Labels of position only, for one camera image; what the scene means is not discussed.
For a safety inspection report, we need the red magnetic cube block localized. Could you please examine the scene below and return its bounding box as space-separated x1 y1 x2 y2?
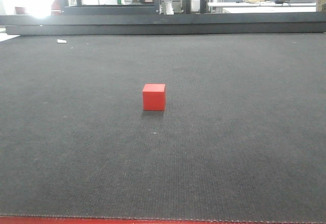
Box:
142 83 166 111

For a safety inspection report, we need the dark grey fabric mat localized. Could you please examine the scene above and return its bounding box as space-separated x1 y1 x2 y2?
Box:
1 34 325 223

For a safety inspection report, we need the white background table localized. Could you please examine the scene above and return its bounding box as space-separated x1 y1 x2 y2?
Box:
208 2 316 14

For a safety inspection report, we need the small white paper scrap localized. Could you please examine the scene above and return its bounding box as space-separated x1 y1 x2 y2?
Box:
57 39 67 44

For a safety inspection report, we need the black metal frame rack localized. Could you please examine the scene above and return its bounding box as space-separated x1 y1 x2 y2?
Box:
59 0 164 15

